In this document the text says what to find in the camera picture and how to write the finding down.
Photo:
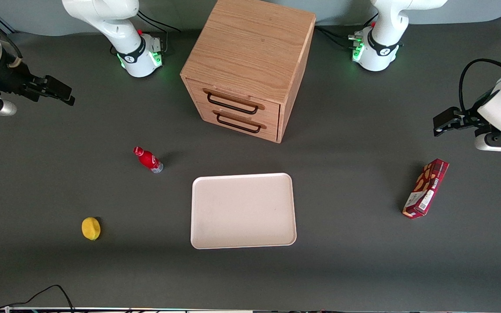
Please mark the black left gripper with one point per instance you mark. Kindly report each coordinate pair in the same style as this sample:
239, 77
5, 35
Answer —
469, 118

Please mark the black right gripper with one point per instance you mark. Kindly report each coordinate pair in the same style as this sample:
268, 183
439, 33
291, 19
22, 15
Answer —
12, 77

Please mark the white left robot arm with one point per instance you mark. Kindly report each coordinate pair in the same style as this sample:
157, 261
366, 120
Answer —
383, 39

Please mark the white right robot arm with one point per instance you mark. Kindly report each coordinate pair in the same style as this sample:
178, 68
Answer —
120, 26

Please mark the red coke bottle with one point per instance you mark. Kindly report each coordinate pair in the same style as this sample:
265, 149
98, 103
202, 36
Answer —
148, 159

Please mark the white rectangular tray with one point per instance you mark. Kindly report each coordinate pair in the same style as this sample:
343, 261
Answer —
242, 211

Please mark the red snack box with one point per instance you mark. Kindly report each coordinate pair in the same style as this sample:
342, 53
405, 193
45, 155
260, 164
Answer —
426, 188

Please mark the yellow lemon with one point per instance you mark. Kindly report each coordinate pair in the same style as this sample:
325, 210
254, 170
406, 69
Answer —
91, 228

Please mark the wooden drawer, larger front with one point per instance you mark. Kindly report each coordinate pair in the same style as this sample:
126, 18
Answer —
233, 98

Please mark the wooden drawer, smaller front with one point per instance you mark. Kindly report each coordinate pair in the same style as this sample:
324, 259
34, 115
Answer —
244, 128

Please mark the wooden drawer cabinet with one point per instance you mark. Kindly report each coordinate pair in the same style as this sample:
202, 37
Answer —
250, 48

